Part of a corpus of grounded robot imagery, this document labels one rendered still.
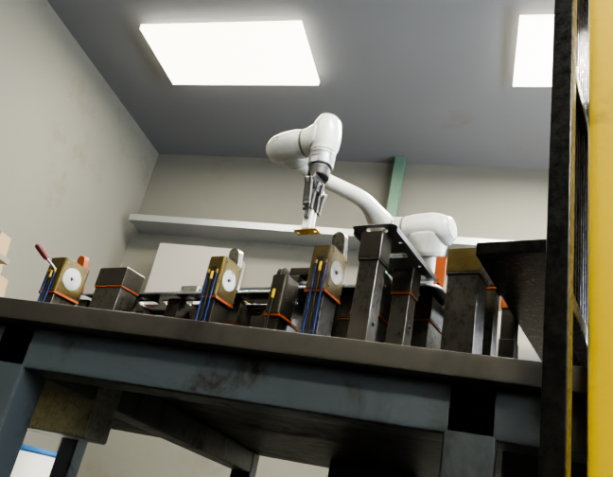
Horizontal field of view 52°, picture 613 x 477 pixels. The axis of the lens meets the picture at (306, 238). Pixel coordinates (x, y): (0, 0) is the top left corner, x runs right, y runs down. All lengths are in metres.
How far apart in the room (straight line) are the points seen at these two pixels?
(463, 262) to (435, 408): 0.52
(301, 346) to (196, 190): 5.03
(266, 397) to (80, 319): 0.38
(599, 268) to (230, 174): 5.17
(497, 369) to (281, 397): 0.35
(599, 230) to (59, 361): 0.96
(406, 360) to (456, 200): 4.46
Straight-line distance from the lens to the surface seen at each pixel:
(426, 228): 2.44
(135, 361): 1.20
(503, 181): 5.54
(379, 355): 1.03
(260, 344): 1.08
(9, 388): 1.32
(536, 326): 1.76
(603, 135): 1.14
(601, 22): 1.30
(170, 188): 6.16
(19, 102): 4.90
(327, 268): 1.52
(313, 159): 2.12
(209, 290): 1.74
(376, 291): 1.27
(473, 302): 1.44
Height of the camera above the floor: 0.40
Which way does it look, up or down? 25 degrees up
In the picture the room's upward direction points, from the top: 12 degrees clockwise
